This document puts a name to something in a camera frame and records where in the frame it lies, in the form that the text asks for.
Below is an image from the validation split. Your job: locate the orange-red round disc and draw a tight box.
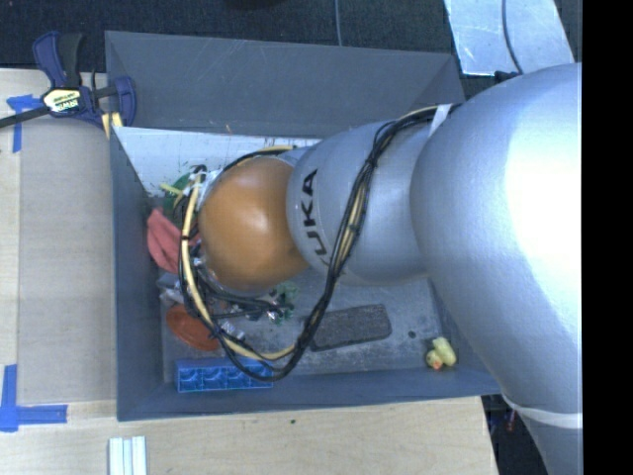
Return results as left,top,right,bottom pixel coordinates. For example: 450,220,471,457
164,304,222,352

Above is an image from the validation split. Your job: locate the blue toy brick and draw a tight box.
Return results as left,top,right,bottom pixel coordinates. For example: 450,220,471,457
175,357,275,394

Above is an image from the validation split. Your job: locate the red cloth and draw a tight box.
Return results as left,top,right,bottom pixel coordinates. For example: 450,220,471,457
145,208,200,274

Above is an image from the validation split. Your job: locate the green round toy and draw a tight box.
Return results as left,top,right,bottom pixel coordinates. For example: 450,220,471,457
160,170,201,213

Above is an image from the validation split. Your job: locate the dark grey flat block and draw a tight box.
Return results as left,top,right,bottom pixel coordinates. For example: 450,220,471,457
309,303,394,352

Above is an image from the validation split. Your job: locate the pale wood board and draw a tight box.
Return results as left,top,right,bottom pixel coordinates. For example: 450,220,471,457
16,115,119,406

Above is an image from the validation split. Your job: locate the grey metal bin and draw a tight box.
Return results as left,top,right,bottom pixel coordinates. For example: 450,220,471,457
103,30,501,423

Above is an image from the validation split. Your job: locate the yellow toy duck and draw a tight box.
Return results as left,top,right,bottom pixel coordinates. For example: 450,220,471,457
424,335,458,371

